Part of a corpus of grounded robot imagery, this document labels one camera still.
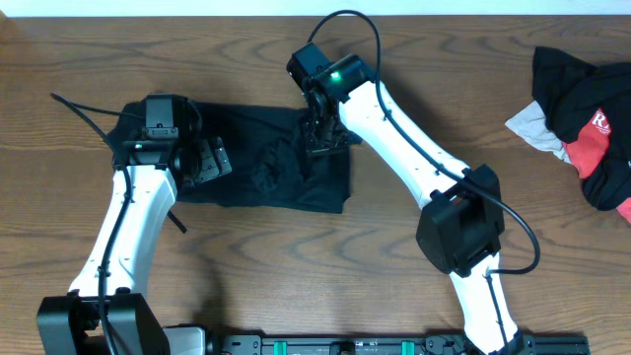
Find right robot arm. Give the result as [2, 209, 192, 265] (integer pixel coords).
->
[287, 52, 520, 354]

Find black pants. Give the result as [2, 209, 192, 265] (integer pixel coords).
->
[105, 100, 364, 235]

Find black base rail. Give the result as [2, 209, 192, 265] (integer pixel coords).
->
[209, 333, 591, 355]

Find black red shirt pile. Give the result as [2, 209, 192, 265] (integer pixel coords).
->
[531, 46, 630, 219]

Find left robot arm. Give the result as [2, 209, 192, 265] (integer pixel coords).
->
[36, 137, 232, 354]

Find grey white cloth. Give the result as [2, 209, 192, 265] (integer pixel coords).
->
[505, 101, 571, 164]

